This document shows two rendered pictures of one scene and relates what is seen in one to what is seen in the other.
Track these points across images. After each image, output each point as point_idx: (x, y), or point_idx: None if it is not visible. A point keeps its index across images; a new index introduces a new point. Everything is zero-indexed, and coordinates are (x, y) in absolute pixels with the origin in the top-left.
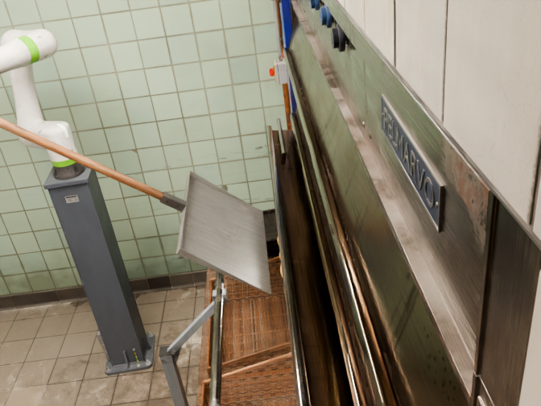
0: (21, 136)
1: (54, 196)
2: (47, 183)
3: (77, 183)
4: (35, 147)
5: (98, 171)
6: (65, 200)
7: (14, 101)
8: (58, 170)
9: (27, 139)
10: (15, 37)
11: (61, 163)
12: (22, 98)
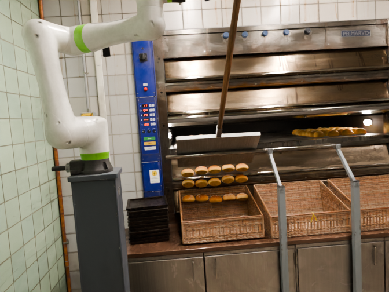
0: (230, 67)
1: (116, 188)
2: (112, 173)
3: (121, 171)
4: (81, 143)
5: (225, 103)
6: (118, 193)
7: (55, 91)
8: (107, 161)
9: (230, 70)
10: (58, 26)
11: (109, 154)
12: (65, 88)
